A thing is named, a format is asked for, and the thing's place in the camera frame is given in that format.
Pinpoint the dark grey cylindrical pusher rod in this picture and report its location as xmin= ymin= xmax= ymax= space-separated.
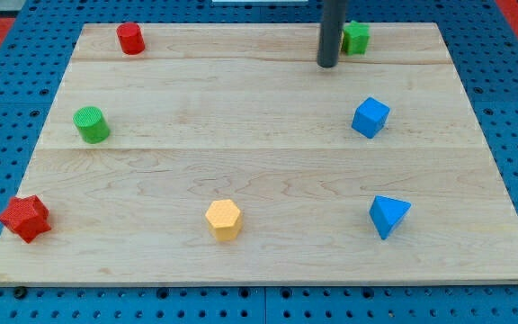
xmin=317 ymin=0 xmax=348 ymax=68

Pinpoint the blue triangular prism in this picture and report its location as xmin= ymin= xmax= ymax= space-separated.
xmin=369 ymin=195 xmax=412 ymax=240

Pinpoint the yellow hexagonal block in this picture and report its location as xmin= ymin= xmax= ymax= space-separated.
xmin=205 ymin=199 xmax=242 ymax=241

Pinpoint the red star block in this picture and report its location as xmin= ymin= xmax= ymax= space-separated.
xmin=0 ymin=195 xmax=51 ymax=243

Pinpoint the green cylinder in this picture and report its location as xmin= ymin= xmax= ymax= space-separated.
xmin=73 ymin=106 xmax=111 ymax=144

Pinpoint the red cylinder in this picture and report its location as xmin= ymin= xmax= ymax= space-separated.
xmin=116 ymin=22 xmax=146 ymax=55

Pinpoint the blue cube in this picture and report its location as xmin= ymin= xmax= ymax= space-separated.
xmin=352 ymin=97 xmax=390 ymax=139

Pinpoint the light wooden board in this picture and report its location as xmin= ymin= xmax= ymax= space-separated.
xmin=0 ymin=22 xmax=518 ymax=287

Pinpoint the green star block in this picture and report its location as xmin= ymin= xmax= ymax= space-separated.
xmin=341 ymin=21 xmax=371 ymax=56

